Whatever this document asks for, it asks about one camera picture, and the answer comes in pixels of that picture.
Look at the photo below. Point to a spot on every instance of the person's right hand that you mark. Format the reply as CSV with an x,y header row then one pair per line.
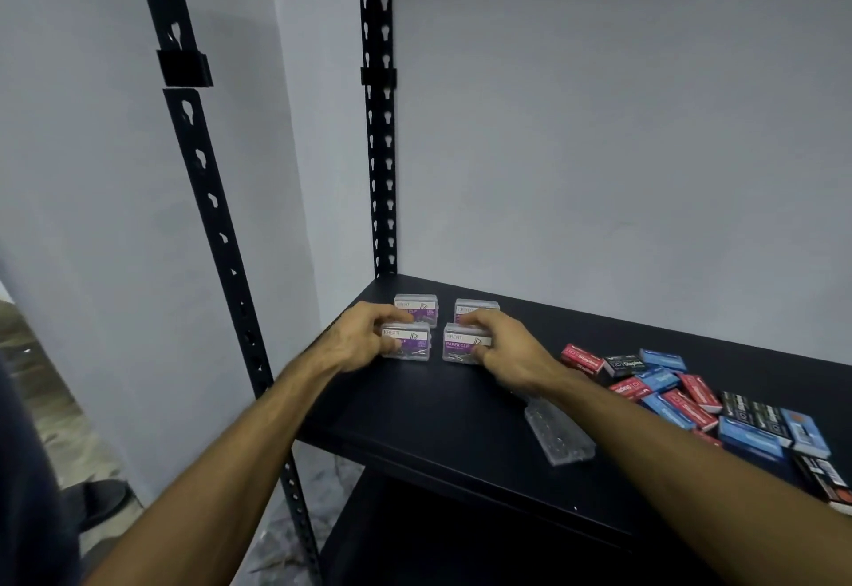
x,y
516,356

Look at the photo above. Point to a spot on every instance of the person's left hand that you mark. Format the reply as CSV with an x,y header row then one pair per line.
x,y
356,336

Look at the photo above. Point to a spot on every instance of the person's right thumb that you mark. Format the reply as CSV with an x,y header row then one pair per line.
x,y
488,356

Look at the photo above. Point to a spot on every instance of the person's left fingers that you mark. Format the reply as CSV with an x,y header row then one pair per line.
x,y
389,314

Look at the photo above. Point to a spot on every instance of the clear paper clip box purple label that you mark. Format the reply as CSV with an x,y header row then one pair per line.
x,y
459,346
412,342
476,306
418,307

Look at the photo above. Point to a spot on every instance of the person's left forearm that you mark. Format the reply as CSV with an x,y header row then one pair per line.
x,y
219,466

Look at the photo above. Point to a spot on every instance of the person's right forearm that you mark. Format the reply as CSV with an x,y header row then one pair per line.
x,y
699,479

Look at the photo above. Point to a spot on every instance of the black metal shelf board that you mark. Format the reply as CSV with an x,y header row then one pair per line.
x,y
432,419

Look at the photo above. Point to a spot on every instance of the clear plastic box without label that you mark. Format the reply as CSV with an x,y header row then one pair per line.
x,y
559,432

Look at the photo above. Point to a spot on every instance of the black perforated shelf upright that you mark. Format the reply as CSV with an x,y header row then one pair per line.
x,y
379,139
213,206

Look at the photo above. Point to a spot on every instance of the black lower shelf board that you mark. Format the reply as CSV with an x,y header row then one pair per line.
x,y
412,539

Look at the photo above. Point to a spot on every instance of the pile of small staple boxes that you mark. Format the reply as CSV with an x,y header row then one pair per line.
x,y
692,399

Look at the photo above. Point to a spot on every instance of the person's black shoe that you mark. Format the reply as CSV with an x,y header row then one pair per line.
x,y
100,502

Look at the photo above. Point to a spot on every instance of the person's dark shirt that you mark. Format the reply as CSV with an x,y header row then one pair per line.
x,y
30,499

